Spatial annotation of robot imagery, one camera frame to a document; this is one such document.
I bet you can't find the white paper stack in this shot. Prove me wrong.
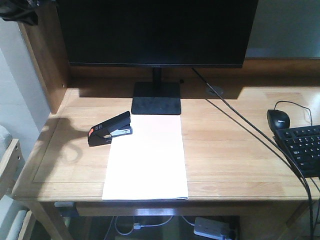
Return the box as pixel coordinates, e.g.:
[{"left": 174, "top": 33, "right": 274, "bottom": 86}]
[{"left": 102, "top": 114, "right": 189, "bottom": 201}]

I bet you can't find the black stapler orange button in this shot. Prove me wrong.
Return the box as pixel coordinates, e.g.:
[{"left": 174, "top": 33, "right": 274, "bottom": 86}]
[{"left": 87, "top": 111, "right": 133, "bottom": 147}]

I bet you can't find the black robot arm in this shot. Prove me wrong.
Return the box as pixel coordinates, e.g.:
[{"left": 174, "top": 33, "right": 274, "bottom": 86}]
[{"left": 0, "top": 0, "right": 58, "bottom": 26}]

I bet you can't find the wooden desk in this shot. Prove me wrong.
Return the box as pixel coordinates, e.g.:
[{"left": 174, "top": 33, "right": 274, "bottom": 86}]
[{"left": 12, "top": 1, "right": 320, "bottom": 240}]

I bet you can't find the white power strip under desk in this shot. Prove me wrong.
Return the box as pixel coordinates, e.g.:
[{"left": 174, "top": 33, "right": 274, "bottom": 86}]
[{"left": 193, "top": 216, "right": 237, "bottom": 240}]

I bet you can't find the black computer monitor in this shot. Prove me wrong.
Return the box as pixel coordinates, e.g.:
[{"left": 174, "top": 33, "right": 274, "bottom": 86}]
[{"left": 57, "top": 0, "right": 258, "bottom": 115}]

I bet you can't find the black computer mouse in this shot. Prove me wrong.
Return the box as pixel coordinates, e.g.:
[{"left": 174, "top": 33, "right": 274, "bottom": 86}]
[{"left": 266, "top": 109, "right": 290, "bottom": 132}]

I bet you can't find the black keyboard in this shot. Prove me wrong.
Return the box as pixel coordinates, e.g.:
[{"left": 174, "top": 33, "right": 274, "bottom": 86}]
[{"left": 274, "top": 125, "right": 320, "bottom": 178}]

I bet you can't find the black monitor cable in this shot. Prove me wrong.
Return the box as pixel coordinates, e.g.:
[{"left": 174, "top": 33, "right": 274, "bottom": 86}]
[{"left": 191, "top": 67, "right": 315, "bottom": 240}]

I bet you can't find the white cable under desk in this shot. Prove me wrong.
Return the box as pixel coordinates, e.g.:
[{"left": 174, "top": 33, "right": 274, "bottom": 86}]
[{"left": 103, "top": 214, "right": 175, "bottom": 240}]

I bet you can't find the black mouse cable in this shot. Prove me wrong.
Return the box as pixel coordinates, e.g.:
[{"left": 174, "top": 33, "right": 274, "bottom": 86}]
[{"left": 273, "top": 100, "right": 314, "bottom": 126}]

